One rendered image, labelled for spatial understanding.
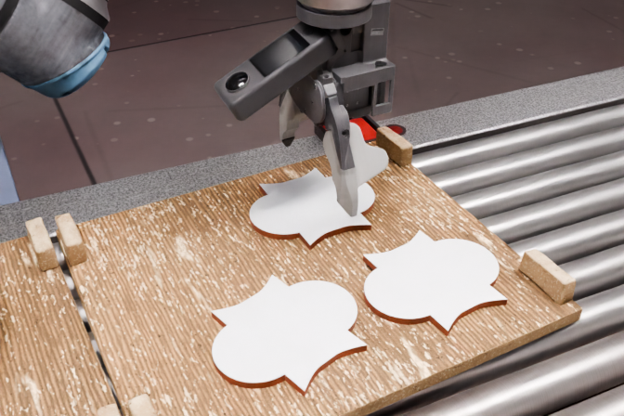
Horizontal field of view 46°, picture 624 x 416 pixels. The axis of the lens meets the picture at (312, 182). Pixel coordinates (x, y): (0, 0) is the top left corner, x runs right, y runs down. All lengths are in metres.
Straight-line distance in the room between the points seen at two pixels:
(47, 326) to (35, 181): 2.01
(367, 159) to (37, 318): 0.34
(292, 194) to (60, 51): 0.36
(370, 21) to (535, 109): 0.44
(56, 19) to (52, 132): 2.01
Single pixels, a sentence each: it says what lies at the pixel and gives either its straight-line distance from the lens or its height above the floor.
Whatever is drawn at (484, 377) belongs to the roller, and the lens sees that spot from 0.69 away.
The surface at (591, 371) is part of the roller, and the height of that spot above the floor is 0.92.
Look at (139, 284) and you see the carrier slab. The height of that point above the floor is 0.94.
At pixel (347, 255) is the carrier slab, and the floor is 0.94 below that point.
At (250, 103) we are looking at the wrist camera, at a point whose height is 1.10.
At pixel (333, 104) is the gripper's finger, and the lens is 0.69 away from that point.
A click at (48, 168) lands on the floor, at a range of 2.76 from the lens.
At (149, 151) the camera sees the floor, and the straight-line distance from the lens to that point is 2.76.
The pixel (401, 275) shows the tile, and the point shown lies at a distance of 0.72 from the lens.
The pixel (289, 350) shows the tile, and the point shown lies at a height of 0.94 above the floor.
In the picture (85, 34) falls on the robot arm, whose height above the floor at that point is 1.04.
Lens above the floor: 1.41
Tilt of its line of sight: 34 degrees down
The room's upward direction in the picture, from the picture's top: straight up
